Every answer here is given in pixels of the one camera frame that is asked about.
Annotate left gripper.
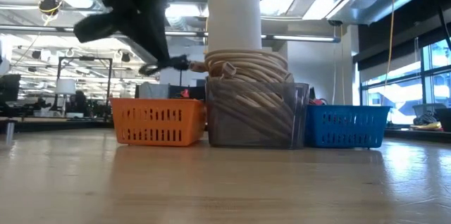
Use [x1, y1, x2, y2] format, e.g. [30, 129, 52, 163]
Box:
[118, 0, 192, 77]

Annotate grey background box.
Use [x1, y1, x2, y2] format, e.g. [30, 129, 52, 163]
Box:
[136, 82, 170, 100]

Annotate orange plastic basket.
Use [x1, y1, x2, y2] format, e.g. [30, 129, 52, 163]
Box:
[109, 97, 207, 147]

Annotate white shade wooden table lamp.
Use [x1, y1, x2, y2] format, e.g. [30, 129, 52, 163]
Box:
[206, 0, 264, 54]

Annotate person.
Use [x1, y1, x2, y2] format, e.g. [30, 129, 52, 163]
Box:
[66, 89, 89, 118]

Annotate grey transparent plastic basket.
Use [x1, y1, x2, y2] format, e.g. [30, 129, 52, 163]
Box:
[205, 77, 311, 150]

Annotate small white background lamp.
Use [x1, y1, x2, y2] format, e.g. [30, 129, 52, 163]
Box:
[54, 78, 77, 118]

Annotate black ceiling device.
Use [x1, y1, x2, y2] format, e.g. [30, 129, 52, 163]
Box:
[37, 0, 63, 17]

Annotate dark monitor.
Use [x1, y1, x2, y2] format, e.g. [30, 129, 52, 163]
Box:
[0, 73, 21, 104]

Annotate blue plastic basket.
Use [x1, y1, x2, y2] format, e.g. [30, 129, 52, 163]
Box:
[304, 104, 392, 149]

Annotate grey yellow bundle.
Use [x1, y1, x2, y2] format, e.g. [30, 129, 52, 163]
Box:
[410, 110, 443, 132]

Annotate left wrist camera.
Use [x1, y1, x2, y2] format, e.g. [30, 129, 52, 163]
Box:
[73, 11, 119, 44]

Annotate black background frame rig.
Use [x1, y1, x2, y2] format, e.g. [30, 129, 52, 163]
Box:
[56, 56, 113, 121]

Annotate black aluminium table frame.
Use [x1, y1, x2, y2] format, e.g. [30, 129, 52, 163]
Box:
[0, 117, 451, 144]

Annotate silver metal post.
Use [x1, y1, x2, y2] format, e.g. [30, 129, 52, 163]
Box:
[5, 118, 17, 147]

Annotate yellow extension cord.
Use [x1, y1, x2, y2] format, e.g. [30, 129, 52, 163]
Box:
[383, 0, 397, 89]

